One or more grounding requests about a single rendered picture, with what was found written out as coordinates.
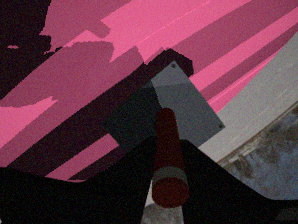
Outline dark red peg with grey band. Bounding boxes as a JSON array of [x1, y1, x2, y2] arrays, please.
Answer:
[[152, 108, 189, 208]]

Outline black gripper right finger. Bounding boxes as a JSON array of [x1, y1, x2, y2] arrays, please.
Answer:
[[181, 140, 298, 224]]

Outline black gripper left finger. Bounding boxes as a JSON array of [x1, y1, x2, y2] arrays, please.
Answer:
[[0, 136, 157, 224]]

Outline grey square panel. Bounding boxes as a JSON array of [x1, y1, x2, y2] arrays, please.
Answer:
[[101, 60, 225, 153]]

